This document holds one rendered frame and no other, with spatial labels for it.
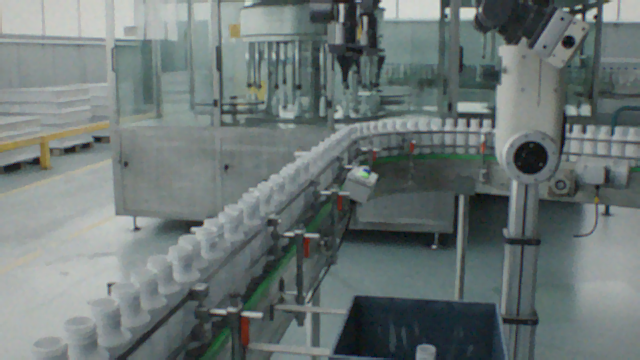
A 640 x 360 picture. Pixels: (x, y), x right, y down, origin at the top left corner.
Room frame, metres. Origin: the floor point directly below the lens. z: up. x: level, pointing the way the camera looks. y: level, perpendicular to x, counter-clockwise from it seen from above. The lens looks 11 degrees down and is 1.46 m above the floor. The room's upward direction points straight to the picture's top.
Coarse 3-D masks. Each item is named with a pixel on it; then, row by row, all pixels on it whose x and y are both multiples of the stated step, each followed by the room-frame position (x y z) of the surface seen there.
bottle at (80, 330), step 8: (72, 320) 0.69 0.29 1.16; (80, 320) 0.70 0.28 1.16; (88, 320) 0.70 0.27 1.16; (64, 328) 0.67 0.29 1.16; (72, 328) 0.66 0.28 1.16; (80, 328) 0.67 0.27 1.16; (88, 328) 0.67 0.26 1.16; (96, 328) 0.69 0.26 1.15; (64, 336) 0.67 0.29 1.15; (72, 336) 0.67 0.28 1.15; (80, 336) 0.67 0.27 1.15; (88, 336) 0.67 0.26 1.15; (96, 336) 0.68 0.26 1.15; (72, 344) 0.66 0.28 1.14; (80, 344) 0.66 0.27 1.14; (88, 344) 0.67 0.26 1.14; (96, 344) 0.68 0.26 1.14; (72, 352) 0.66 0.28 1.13; (80, 352) 0.66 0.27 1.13; (88, 352) 0.67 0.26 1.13; (96, 352) 0.67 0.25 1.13; (104, 352) 0.69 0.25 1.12
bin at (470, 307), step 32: (352, 320) 1.29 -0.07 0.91; (384, 320) 1.33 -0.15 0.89; (416, 320) 1.31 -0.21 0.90; (448, 320) 1.30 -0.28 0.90; (480, 320) 1.29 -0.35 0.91; (288, 352) 1.10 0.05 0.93; (320, 352) 1.09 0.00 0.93; (352, 352) 1.29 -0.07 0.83; (384, 352) 1.33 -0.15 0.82; (448, 352) 1.30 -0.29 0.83; (480, 352) 1.29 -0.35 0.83
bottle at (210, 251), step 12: (204, 228) 1.10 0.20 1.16; (216, 228) 1.09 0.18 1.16; (204, 240) 1.07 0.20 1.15; (216, 240) 1.08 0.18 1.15; (204, 252) 1.07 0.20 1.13; (216, 252) 1.08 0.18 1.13; (216, 264) 1.07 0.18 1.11; (216, 276) 1.07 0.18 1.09; (216, 288) 1.07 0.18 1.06; (216, 300) 1.07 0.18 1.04
